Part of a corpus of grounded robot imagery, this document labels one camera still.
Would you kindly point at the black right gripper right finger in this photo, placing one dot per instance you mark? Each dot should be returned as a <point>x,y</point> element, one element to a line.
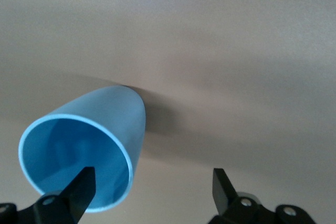
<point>225,203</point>

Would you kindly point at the blue plastic cup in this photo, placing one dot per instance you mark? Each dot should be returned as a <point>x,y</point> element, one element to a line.
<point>105,108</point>

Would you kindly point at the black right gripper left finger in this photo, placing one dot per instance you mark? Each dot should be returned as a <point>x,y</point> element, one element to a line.
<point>76,197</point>

